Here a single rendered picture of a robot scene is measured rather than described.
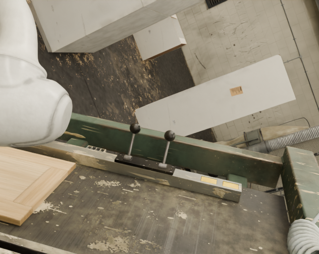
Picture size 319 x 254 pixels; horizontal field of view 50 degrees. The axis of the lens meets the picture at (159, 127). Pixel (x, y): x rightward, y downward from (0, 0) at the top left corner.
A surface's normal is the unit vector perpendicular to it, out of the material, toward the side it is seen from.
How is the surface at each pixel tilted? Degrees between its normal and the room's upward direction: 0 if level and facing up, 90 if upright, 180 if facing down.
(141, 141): 90
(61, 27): 90
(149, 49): 90
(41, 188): 57
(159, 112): 90
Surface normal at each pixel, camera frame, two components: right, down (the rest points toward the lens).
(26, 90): 0.22, -0.51
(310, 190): 0.13, -0.91
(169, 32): -0.29, 0.20
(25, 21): 0.62, -0.37
